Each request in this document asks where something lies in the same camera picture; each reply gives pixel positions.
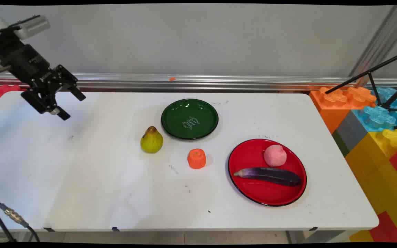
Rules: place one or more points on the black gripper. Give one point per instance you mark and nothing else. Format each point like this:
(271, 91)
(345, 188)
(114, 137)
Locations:
(22, 60)

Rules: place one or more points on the purple toy eggplant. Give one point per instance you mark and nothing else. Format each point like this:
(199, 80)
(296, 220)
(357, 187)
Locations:
(271, 175)

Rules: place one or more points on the yellow-green toy pear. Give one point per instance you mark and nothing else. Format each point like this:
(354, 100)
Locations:
(151, 141)

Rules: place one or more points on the dark green plate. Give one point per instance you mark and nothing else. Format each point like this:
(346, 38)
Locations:
(189, 119)

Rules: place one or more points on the orange toy fruit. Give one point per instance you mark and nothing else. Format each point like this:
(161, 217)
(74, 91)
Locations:
(196, 159)

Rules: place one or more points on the pink toy peach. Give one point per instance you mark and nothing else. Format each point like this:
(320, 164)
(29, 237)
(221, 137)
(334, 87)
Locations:
(275, 155)

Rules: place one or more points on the red plate black rim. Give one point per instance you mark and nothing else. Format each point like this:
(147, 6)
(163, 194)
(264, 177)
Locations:
(267, 193)

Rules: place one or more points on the orange giant building block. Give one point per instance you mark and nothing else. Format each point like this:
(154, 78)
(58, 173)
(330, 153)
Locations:
(333, 106)

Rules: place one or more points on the dark green giant building block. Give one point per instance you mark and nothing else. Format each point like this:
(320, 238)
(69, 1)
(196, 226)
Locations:
(340, 144)

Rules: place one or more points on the grey giant building block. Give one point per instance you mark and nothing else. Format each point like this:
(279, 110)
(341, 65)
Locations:
(352, 131)

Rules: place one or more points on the black tripod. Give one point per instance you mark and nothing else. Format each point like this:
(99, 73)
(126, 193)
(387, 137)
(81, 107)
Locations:
(374, 70)

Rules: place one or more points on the blue giant building block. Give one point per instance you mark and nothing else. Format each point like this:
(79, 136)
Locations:
(377, 119)

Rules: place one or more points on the yellow giant building block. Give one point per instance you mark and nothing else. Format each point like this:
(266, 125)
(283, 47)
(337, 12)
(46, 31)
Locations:
(374, 172)

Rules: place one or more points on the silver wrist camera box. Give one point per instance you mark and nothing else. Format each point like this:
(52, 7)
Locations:
(33, 26)

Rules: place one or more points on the aluminium rail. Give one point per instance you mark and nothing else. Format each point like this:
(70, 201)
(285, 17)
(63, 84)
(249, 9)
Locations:
(219, 82)

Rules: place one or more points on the aluminium post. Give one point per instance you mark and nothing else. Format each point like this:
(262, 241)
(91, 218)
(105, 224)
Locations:
(381, 41)

